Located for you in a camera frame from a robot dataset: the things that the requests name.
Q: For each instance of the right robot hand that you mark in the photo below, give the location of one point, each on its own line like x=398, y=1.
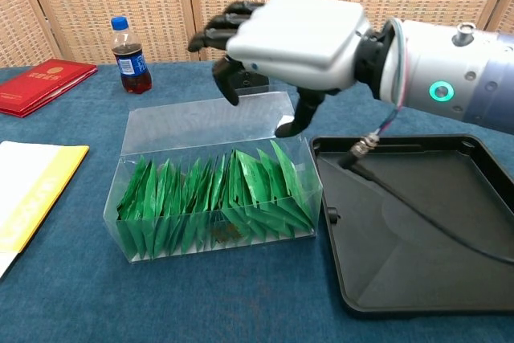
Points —
x=305, y=37

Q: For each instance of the clear box of green packets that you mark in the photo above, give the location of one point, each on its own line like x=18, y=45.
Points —
x=180, y=238

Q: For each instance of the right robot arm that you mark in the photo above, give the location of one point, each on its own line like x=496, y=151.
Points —
x=462, y=70

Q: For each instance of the black plastic tray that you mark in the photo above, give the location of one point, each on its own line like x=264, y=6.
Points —
x=421, y=270

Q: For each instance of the black round lid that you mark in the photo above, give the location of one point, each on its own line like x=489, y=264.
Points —
x=251, y=82

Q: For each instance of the cola bottle with blue cap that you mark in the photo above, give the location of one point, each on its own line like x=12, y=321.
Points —
x=130, y=74

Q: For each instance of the red certificate book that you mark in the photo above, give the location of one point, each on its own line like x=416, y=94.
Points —
x=40, y=86

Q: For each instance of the white and yellow booklet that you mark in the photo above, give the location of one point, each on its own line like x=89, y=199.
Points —
x=32, y=190

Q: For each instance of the blue table cloth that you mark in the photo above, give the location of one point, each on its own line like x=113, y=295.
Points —
x=80, y=299

